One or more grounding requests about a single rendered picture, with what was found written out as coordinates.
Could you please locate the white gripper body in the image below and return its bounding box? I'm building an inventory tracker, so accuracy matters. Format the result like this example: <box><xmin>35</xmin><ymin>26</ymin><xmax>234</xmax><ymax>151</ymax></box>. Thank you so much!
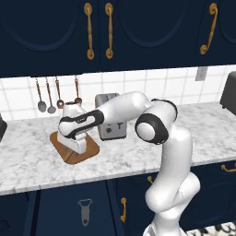
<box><xmin>56</xmin><ymin>132</ymin><xmax>89</xmax><ymax>155</ymax></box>

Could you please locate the brown wooden cutting board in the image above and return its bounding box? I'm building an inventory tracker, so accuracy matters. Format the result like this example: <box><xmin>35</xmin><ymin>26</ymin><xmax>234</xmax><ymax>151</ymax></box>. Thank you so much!
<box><xmin>49</xmin><ymin>130</ymin><xmax>100</xmax><ymax>165</ymax></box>

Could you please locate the silver toaster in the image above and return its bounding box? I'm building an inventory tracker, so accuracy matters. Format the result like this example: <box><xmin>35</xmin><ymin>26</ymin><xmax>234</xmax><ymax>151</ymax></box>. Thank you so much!
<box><xmin>94</xmin><ymin>92</ymin><xmax>128</xmax><ymax>142</ymax></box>

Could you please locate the grey hanging spoon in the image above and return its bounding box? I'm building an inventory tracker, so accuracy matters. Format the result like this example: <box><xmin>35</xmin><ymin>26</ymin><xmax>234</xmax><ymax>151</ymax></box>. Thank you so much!
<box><xmin>44</xmin><ymin>77</ymin><xmax>57</xmax><ymax>115</ymax></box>
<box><xmin>34</xmin><ymin>77</ymin><xmax>47</xmax><ymax>113</ymax></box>

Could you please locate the copper hanging ladle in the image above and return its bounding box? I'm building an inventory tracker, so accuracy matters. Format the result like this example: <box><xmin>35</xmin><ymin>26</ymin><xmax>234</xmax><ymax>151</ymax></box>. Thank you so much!
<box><xmin>54</xmin><ymin>77</ymin><xmax>65</xmax><ymax>110</ymax></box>

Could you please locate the copper hanging spoon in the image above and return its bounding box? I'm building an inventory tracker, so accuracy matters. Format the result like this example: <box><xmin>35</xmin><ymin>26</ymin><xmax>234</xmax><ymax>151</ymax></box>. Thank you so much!
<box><xmin>73</xmin><ymin>76</ymin><xmax>83</xmax><ymax>105</ymax></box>

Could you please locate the dark blue drawer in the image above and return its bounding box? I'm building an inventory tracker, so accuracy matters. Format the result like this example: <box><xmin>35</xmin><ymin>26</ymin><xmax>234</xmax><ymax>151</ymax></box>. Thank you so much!
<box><xmin>34</xmin><ymin>180</ymin><xmax>117</xmax><ymax>236</ymax></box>

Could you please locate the black appliance corner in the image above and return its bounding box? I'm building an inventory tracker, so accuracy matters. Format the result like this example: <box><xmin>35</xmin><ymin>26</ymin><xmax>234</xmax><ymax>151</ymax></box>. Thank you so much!
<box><xmin>0</xmin><ymin>112</ymin><xmax>8</xmax><ymax>143</ymax></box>

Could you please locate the dark blue base cupboard door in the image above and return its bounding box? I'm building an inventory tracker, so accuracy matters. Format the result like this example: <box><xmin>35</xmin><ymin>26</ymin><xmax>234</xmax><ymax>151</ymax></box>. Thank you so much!
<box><xmin>114</xmin><ymin>171</ymin><xmax>161</xmax><ymax>236</ymax></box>
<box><xmin>0</xmin><ymin>191</ymin><xmax>38</xmax><ymax>236</ymax></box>
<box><xmin>181</xmin><ymin>159</ymin><xmax>236</xmax><ymax>232</ymax></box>

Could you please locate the black countertop appliance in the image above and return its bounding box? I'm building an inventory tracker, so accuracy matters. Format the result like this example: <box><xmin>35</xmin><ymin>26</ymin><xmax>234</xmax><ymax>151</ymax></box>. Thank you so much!
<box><xmin>218</xmin><ymin>70</ymin><xmax>236</xmax><ymax>117</ymax></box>

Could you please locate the brass base cupboard handle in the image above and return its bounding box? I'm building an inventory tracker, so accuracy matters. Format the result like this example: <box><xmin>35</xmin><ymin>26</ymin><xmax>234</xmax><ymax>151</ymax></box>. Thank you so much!
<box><xmin>120</xmin><ymin>196</ymin><xmax>127</xmax><ymax>224</ymax></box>

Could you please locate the grey wall outlet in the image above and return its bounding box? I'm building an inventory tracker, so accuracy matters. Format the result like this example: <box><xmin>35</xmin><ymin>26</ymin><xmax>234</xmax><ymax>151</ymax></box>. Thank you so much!
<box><xmin>195</xmin><ymin>65</ymin><xmax>208</xmax><ymax>82</ymax></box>

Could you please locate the brass drawer handle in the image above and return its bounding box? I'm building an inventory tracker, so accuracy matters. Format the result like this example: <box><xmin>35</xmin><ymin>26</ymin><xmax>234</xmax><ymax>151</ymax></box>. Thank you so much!
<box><xmin>220</xmin><ymin>163</ymin><xmax>236</xmax><ymax>173</ymax></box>

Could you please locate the curved brass cupboard handle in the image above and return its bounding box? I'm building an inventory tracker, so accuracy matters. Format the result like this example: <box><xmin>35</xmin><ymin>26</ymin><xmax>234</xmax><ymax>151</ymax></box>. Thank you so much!
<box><xmin>199</xmin><ymin>2</ymin><xmax>218</xmax><ymax>56</ymax></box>

